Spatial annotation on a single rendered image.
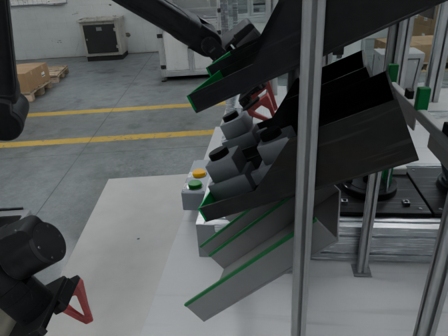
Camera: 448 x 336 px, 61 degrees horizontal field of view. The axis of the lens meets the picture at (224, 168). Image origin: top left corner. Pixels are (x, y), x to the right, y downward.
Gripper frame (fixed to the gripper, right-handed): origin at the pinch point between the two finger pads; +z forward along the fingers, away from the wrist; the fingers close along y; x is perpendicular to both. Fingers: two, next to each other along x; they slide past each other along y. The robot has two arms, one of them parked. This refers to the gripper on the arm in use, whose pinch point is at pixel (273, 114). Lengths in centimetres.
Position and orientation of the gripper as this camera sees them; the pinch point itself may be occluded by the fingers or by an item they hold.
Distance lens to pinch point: 96.7
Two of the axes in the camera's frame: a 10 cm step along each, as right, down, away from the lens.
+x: -7.3, 5.6, 4.0
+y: 1.2, -4.6, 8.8
